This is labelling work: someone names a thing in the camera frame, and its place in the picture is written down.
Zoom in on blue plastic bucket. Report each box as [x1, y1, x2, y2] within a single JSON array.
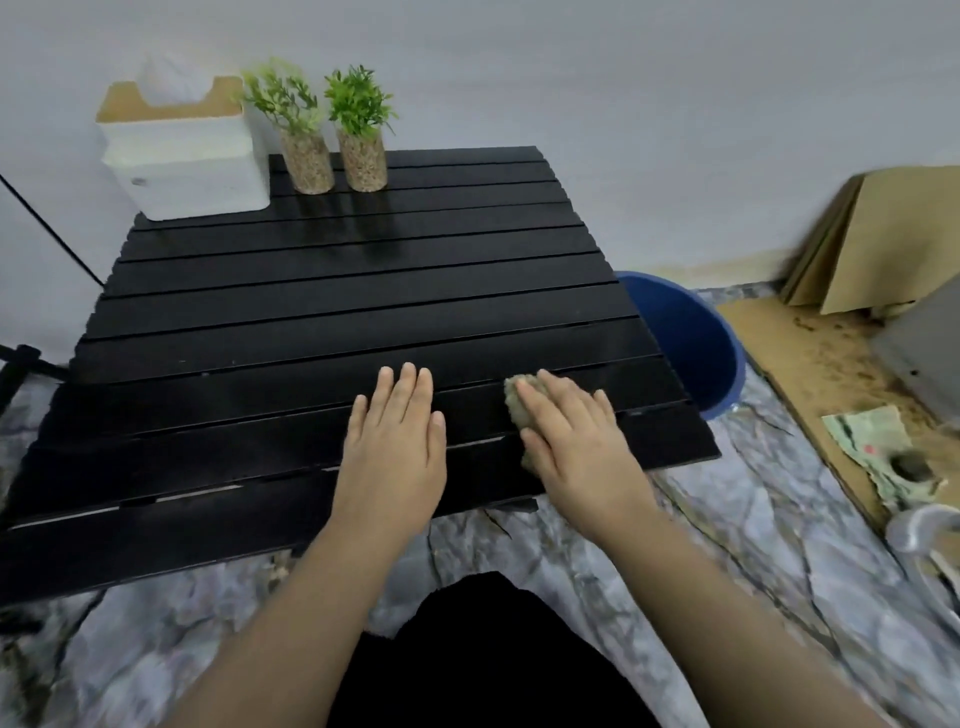
[[614, 271, 748, 423]]

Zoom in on person's left hand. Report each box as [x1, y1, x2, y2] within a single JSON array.
[[329, 362, 449, 549]]

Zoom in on upright brown cardboard sheets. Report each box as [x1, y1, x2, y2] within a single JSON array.
[[779, 166, 960, 316]]

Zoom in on green patterned cloth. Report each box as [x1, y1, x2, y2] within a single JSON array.
[[821, 405, 948, 515]]

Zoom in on dark green potted plant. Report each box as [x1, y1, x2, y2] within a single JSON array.
[[323, 65, 397, 193]]

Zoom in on grey bin white lid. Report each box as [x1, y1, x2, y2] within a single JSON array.
[[869, 273, 960, 429]]

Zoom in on person's right forearm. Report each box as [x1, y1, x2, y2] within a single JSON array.
[[599, 513, 894, 728]]

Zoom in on round black side table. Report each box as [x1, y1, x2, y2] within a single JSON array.
[[0, 344, 73, 418]]

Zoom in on pale green potted plant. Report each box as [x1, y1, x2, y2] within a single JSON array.
[[238, 58, 337, 196]]

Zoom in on person's right hand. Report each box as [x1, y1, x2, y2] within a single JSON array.
[[517, 368, 661, 545]]

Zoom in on white tissue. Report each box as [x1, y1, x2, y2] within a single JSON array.
[[134, 52, 214, 106]]

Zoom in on thin black rod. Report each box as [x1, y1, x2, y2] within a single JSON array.
[[0, 173, 105, 288]]

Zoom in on flat stained cardboard sheet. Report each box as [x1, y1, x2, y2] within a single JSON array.
[[716, 296, 960, 534]]

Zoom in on person's left forearm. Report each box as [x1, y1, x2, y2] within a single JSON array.
[[161, 524, 421, 728]]

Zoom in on white tissue box wooden lid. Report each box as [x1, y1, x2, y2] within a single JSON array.
[[95, 75, 271, 223]]

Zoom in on black slatted table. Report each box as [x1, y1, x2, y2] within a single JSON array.
[[0, 146, 721, 609]]

